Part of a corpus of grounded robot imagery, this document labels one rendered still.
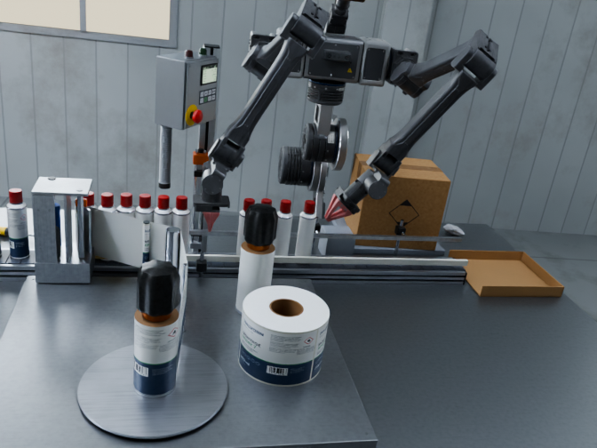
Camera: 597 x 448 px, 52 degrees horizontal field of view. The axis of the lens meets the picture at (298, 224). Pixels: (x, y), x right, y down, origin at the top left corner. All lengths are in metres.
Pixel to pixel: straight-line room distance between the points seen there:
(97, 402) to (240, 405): 0.29
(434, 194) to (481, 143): 2.58
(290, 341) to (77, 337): 0.52
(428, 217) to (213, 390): 1.13
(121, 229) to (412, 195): 0.99
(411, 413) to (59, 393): 0.78
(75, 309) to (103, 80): 2.81
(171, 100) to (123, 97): 2.58
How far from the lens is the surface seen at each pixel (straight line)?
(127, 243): 1.74
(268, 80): 1.64
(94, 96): 4.33
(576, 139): 5.06
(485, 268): 2.26
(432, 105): 1.79
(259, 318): 1.35
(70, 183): 1.72
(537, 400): 1.68
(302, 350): 1.36
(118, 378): 1.40
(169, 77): 1.72
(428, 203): 2.17
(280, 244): 1.87
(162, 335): 1.25
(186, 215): 1.80
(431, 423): 1.48
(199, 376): 1.40
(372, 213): 2.14
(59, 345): 1.53
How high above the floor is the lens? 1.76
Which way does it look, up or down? 23 degrees down
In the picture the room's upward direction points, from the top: 7 degrees clockwise
